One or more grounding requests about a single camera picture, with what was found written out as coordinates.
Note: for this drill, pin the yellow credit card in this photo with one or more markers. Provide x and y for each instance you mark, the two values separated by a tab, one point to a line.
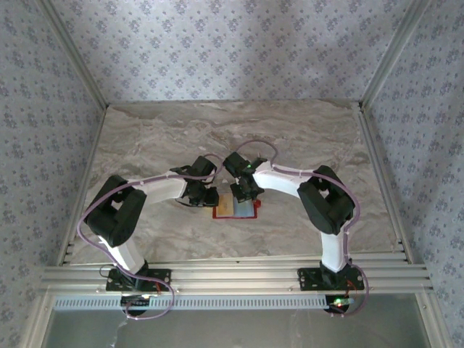
225	206

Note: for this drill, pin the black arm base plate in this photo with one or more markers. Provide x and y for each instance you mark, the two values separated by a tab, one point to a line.
163	277
308	279

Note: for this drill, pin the aluminium side rail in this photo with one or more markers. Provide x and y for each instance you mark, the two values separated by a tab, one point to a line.
382	181
84	185

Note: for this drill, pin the red leather card holder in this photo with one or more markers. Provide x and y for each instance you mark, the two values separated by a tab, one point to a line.
235	218

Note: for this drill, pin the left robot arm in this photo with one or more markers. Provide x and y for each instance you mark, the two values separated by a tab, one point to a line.
163	188

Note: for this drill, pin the black controller board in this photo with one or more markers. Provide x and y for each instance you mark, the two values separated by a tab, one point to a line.
139	300
339	301

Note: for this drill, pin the shiny credit card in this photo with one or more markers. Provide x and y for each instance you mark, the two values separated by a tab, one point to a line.
244	210

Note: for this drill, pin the aluminium frame post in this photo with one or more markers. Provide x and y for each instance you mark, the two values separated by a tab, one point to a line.
72	50
395	50

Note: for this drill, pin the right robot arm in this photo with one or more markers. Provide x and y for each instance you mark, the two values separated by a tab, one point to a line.
282	181

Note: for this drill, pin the aluminium mounting rail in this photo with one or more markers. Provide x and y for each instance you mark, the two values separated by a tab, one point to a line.
235	275

